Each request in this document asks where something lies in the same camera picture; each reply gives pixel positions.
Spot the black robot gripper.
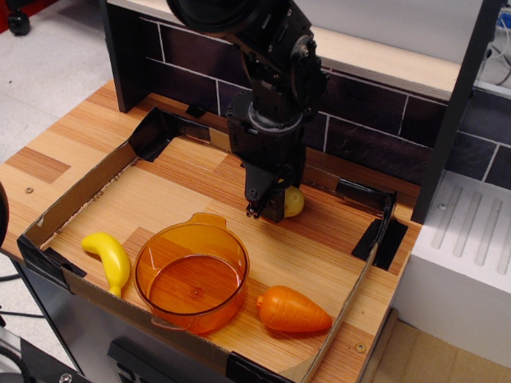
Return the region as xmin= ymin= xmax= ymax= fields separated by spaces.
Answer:
xmin=227 ymin=91 xmax=305 ymax=223

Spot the yellow plastic toy potato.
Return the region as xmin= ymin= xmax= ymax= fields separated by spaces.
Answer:
xmin=284 ymin=186 xmax=305 ymax=218

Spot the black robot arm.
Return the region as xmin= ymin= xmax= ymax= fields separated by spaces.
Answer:
xmin=168 ymin=1 xmax=328 ymax=223

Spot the orange transparent plastic pot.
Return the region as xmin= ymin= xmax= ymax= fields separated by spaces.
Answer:
xmin=133 ymin=213 xmax=250 ymax=334

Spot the cardboard fence with black tape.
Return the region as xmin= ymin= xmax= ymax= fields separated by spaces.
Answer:
xmin=18 ymin=109 xmax=405 ymax=382

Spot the orange plastic toy carrot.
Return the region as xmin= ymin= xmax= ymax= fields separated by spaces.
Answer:
xmin=255 ymin=286 xmax=332 ymax=333

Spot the yellow plastic toy banana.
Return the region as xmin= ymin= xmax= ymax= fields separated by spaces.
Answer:
xmin=81 ymin=232 xmax=131 ymax=298

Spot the wooden shelf with dark posts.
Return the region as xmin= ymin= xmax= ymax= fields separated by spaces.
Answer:
xmin=98 ymin=0 xmax=505 ymax=224

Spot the white toy sink drainboard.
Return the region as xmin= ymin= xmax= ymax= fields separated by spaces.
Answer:
xmin=394 ymin=172 xmax=510 ymax=367

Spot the grey toy kitchen cabinet front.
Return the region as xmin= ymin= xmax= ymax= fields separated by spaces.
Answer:
xmin=14 ymin=263 xmax=227 ymax=382

